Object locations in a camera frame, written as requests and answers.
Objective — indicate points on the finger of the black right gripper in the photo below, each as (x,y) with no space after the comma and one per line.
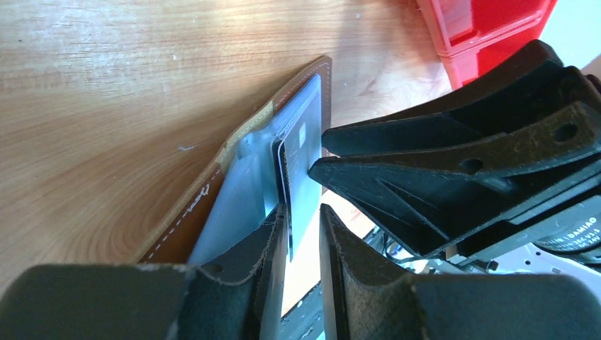
(527,87)

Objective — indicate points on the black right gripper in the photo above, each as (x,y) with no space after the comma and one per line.
(486,197)

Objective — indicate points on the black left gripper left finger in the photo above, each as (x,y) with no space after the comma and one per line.
(238,295)

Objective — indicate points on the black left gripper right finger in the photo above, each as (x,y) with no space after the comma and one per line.
(366,296)

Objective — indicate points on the brown leather card holder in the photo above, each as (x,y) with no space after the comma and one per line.
(240,186)

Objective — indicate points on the red plastic bin near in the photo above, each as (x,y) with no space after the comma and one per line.
(471,37)

